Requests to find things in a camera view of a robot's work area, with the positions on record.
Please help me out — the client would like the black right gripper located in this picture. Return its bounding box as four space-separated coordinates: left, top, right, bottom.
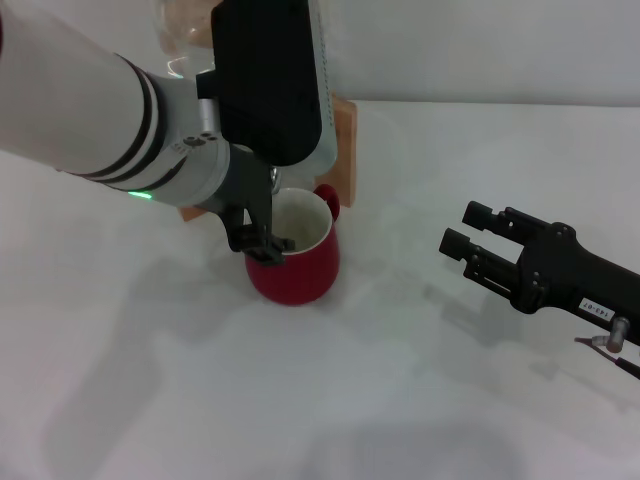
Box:
438 200 640 346

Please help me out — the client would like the right arm cable with plug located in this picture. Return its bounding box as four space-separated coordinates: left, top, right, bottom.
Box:
573 315 640 381

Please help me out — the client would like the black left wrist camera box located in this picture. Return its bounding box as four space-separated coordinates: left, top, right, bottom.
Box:
195 0 340 177

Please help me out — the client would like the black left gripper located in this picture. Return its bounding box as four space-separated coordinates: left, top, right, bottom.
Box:
199 147 296 265

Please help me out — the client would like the red cup with white inside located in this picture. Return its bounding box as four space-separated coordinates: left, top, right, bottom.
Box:
244 183 342 307

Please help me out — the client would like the wooden dispenser stand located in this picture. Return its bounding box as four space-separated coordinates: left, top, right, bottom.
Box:
177 95 359 223

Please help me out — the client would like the clear glass water dispenser jar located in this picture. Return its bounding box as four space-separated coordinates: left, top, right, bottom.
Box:
152 0 217 81

